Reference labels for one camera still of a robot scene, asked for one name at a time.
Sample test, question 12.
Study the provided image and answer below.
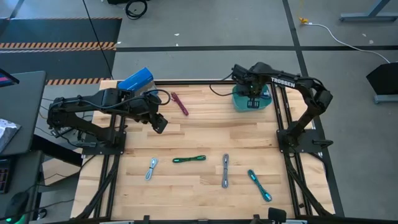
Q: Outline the black coiled floor cable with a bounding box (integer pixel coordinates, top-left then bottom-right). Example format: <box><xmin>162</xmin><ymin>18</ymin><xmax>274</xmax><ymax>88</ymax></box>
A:
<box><xmin>125</xmin><ymin>0</ymin><xmax>149</xmax><ymax>21</ymax></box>

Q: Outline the teal plastic bin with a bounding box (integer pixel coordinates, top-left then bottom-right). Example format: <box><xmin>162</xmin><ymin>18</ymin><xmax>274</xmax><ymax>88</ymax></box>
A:
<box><xmin>231</xmin><ymin>83</ymin><xmax>272</xmax><ymax>113</ymax></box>

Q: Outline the teal braided USB-C cable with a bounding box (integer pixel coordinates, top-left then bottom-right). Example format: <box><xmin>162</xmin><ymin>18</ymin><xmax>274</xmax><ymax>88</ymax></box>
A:
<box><xmin>247</xmin><ymin>169</ymin><xmax>273</xmax><ymax>203</ymax></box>

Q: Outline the black computer mouse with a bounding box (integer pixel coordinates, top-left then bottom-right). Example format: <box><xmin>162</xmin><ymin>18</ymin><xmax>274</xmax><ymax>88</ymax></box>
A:
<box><xmin>4</xmin><ymin>191</ymin><xmax>30</xmax><ymax>220</ymax></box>

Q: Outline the blue game controller box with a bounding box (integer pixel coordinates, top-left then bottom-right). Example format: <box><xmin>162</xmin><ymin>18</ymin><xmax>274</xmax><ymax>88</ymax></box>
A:
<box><xmin>117</xmin><ymin>67</ymin><xmax>155</xmax><ymax>94</ymax></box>

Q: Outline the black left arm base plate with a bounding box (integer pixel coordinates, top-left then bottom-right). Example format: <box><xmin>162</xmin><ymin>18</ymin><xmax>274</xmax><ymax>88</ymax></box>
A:
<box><xmin>81</xmin><ymin>130</ymin><xmax>127</xmax><ymax>156</ymax></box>

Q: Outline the white floor cable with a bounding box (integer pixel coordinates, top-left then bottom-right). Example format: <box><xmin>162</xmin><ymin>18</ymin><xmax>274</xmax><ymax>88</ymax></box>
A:
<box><xmin>306</xmin><ymin>22</ymin><xmax>391</xmax><ymax>63</ymax></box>

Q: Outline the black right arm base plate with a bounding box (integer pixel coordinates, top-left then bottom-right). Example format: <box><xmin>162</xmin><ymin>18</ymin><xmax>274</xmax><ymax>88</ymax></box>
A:
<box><xmin>276</xmin><ymin>129</ymin><xmax>334</xmax><ymax>154</ymax></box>

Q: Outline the green black braided USB-C cable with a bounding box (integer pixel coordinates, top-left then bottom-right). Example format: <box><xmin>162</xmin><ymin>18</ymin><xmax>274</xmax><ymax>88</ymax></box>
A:
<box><xmin>172</xmin><ymin>154</ymin><xmax>207</xmax><ymax>164</ymax></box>

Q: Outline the black rectangular object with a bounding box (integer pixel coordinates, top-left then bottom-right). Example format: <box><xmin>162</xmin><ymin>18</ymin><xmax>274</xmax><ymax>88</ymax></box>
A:
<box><xmin>267</xmin><ymin>207</ymin><xmax>287</xmax><ymax>224</ymax></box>

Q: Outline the dark grey braided USB-C cable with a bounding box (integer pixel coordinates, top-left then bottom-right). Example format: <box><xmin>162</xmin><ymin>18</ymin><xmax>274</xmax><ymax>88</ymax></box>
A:
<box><xmin>221</xmin><ymin>153</ymin><xmax>230</xmax><ymax>189</ymax></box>

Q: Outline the black side desk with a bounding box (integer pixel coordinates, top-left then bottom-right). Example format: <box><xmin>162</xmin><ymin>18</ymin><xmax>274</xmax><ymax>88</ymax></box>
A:
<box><xmin>0</xmin><ymin>70</ymin><xmax>47</xmax><ymax>156</ymax></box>

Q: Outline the grey printed paper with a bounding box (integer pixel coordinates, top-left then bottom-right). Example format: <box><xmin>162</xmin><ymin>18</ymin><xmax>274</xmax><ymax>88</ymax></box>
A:
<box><xmin>0</xmin><ymin>118</ymin><xmax>22</xmax><ymax>153</ymax></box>

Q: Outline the maroon braided USB-C cable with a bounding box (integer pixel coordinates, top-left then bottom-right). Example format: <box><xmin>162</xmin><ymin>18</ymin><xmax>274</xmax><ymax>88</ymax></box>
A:
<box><xmin>170</xmin><ymin>91</ymin><xmax>190</xmax><ymax>116</ymax></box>

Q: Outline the yellow floor cable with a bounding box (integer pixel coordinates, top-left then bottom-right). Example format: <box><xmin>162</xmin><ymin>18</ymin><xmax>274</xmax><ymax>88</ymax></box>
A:
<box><xmin>297</xmin><ymin>0</ymin><xmax>309</xmax><ymax>25</ymax></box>

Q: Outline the light grey USB-C cable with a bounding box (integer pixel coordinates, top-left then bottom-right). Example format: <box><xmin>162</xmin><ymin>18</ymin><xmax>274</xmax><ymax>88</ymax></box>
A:
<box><xmin>144</xmin><ymin>157</ymin><xmax>159</xmax><ymax>182</ymax></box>

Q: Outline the thin black straight cable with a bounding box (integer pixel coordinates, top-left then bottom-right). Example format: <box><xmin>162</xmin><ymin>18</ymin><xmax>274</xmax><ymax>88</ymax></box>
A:
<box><xmin>82</xmin><ymin>0</ymin><xmax>113</xmax><ymax>80</ymax></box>

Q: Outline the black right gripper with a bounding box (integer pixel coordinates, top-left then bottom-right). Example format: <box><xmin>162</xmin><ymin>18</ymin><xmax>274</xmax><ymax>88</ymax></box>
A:
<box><xmin>239</xmin><ymin>76</ymin><xmax>266</xmax><ymax>109</ymax></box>

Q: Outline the grey metal table leg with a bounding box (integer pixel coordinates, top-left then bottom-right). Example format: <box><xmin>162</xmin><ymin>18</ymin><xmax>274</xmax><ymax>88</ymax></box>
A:
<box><xmin>339</xmin><ymin>0</ymin><xmax>398</xmax><ymax>22</ymax></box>

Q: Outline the dark monitor screen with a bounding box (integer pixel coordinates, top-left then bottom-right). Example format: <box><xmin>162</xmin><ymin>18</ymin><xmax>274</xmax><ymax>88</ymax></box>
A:
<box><xmin>0</xmin><ymin>68</ymin><xmax>20</xmax><ymax>88</ymax></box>

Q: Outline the black floor stand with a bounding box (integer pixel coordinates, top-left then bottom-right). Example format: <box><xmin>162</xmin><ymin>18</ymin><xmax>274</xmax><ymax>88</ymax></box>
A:
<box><xmin>366</xmin><ymin>62</ymin><xmax>398</xmax><ymax>105</ymax></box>

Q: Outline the black keyboard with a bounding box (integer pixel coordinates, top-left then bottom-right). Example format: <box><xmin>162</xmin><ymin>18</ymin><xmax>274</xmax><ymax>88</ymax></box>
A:
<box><xmin>0</xmin><ymin>157</ymin><xmax>13</xmax><ymax>194</ymax></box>

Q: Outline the black aluminium table frame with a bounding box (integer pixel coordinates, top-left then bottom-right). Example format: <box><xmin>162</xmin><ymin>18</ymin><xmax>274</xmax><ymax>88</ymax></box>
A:
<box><xmin>74</xmin><ymin>79</ymin><xmax>336</xmax><ymax>224</ymax></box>

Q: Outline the black hazard-striped floor mat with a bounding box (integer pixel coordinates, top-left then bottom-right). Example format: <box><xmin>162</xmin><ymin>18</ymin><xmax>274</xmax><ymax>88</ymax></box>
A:
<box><xmin>0</xmin><ymin>17</ymin><xmax>123</xmax><ymax>86</ymax></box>

